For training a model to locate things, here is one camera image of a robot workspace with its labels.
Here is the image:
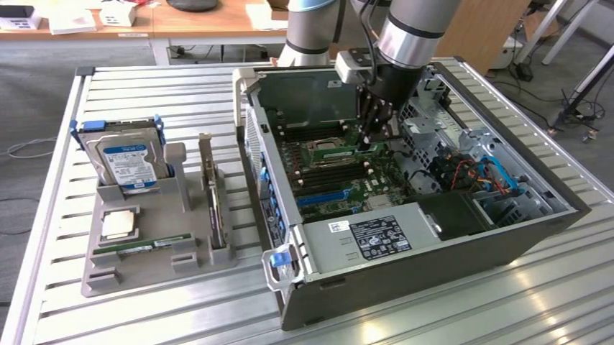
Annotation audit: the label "blue SATA wire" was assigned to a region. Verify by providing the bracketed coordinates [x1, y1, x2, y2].
[478, 155, 525, 198]

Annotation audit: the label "grey parts rack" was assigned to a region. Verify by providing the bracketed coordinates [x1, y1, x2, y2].
[80, 141, 241, 298]

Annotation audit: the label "perforated metal drive cage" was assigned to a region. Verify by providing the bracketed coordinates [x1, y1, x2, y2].
[397, 95, 481, 188]

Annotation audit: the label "black open PC case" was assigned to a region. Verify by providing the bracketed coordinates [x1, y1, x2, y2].
[231, 56, 592, 332]

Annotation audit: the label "black camera cable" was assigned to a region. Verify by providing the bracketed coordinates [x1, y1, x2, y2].
[358, 0, 381, 84]

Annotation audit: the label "white carton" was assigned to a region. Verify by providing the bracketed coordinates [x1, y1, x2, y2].
[98, 2, 139, 28]

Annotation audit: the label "blue expansion slot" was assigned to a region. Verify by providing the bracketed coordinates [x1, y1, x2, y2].
[295, 189, 349, 207]

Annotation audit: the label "brown cardboard box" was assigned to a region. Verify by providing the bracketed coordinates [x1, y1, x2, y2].
[266, 0, 293, 21]

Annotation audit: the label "red power wires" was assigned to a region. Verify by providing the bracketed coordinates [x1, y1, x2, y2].
[453, 159, 486, 190]

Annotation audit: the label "metal disk bay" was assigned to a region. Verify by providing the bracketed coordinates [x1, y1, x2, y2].
[473, 190, 561, 231]

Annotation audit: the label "wooden desk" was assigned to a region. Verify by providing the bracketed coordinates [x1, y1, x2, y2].
[152, 0, 423, 68]
[0, 0, 155, 46]

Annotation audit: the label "silver chipset heatsink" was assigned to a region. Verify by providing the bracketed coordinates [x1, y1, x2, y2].
[366, 195, 401, 212]

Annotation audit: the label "graphics card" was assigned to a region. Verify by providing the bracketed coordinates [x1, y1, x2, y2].
[198, 132, 231, 252]

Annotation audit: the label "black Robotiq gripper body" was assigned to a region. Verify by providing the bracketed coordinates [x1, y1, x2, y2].
[370, 59, 427, 107]

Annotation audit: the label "white box device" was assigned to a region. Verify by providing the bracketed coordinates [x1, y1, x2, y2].
[490, 34, 518, 71]

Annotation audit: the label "white paper stack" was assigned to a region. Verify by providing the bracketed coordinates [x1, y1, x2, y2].
[246, 3, 291, 32]

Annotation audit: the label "white table frame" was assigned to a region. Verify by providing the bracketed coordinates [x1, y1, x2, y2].
[515, 0, 614, 105]

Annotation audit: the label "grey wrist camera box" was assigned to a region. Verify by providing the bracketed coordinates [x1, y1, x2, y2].
[334, 47, 381, 86]

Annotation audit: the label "black wheeled stand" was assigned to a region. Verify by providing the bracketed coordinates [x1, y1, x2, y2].
[546, 84, 614, 144]

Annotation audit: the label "hard disk with blue rails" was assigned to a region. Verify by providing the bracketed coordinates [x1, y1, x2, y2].
[70, 114, 167, 197]

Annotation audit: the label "silver CPU chip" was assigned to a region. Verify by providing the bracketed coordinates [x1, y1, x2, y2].
[98, 210, 139, 241]

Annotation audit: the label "white floor cable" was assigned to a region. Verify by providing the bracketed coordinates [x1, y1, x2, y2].
[7, 139, 60, 160]

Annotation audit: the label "dark bowl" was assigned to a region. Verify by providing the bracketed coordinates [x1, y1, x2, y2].
[166, 0, 223, 12]

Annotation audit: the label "black power adapter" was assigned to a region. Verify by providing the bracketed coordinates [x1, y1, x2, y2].
[507, 63, 537, 83]

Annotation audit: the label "white book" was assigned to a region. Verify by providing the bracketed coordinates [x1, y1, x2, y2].
[47, 9, 98, 36]

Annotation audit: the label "grey power supply unit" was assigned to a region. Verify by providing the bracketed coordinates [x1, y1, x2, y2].
[291, 203, 443, 284]

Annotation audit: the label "wooden cabinet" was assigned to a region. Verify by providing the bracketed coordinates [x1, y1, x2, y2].
[434, 0, 534, 75]

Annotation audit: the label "green motherboard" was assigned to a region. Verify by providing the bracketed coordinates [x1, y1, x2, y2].
[274, 118, 419, 224]

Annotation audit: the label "black and white box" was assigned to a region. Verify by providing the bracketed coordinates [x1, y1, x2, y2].
[0, 5, 43, 31]

